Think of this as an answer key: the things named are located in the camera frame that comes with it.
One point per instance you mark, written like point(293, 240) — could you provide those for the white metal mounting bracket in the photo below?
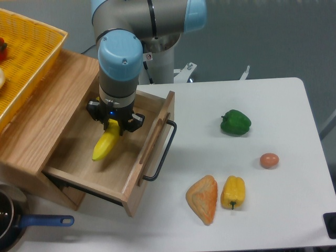
point(184, 75)

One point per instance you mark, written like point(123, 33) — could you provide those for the black device at table edge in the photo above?
point(329, 220)

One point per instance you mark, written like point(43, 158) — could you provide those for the yellow plastic basket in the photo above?
point(33, 47)

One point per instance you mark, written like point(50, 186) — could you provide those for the yellow bell pepper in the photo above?
point(233, 193)

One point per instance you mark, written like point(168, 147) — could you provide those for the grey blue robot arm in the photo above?
point(135, 42)

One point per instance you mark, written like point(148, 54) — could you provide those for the green bell pepper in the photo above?
point(235, 122)

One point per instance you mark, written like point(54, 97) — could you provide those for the brown egg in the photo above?
point(269, 160)

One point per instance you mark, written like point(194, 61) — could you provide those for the white object in basket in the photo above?
point(2, 77)

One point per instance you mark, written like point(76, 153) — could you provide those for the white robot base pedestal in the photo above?
point(158, 65)

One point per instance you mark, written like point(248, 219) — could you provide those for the blue handled dark pan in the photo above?
point(16, 217)

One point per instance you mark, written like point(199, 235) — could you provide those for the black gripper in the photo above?
point(125, 116)

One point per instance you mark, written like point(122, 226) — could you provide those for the open wooden top drawer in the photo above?
point(120, 177)

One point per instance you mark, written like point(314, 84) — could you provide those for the wooden drawer cabinet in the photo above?
point(31, 138)

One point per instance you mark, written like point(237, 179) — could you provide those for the black metal drawer handle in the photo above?
point(165, 152)

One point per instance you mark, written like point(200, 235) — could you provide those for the orange bread pastry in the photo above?
point(202, 198)

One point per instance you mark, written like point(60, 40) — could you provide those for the red pepper in basket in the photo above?
point(3, 49)

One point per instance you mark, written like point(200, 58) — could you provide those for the yellow banana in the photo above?
point(107, 141)

